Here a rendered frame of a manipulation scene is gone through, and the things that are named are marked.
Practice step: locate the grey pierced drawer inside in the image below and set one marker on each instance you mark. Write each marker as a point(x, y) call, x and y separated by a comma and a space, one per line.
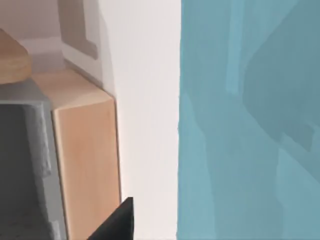
point(22, 162)

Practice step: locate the pale wooden drawer front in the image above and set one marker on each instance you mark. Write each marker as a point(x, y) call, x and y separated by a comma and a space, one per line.
point(87, 150)

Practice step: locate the light blue rack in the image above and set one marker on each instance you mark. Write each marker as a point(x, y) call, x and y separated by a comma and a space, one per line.
point(250, 125)

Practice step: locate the bread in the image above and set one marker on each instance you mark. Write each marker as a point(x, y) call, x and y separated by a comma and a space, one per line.
point(12, 62)

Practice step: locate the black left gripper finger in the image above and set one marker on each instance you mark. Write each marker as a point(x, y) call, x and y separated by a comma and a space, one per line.
point(120, 222)

